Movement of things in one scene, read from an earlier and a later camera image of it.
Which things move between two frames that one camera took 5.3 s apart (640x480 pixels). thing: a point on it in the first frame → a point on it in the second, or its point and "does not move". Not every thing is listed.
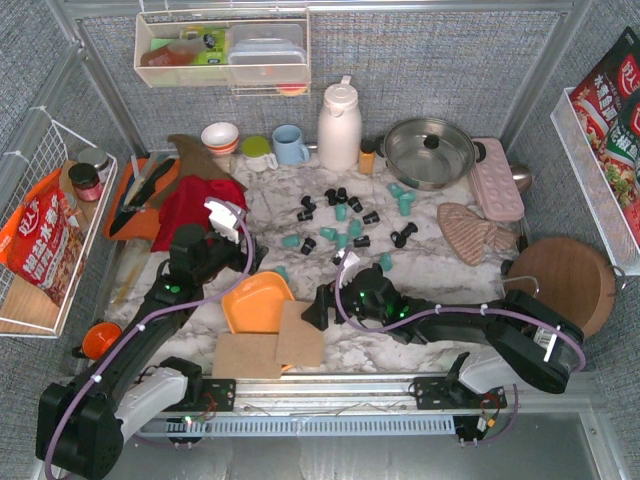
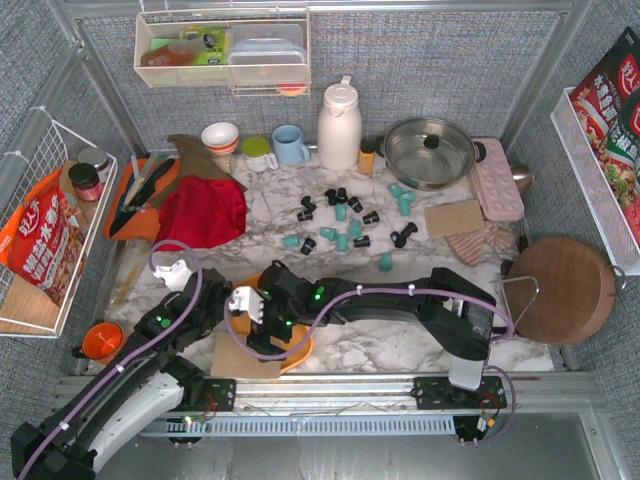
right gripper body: x=329 y=305 → x=270 y=317
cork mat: x=246 y=355 does not move
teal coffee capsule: x=342 y=241 does not move
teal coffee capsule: x=355 y=227 does not move
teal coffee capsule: x=291 y=241 does not move
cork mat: x=298 y=341 → x=453 y=218
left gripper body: x=239 y=256 → x=211 y=288
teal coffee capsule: x=386 y=261 does not move
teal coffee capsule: x=340 y=212 does not move
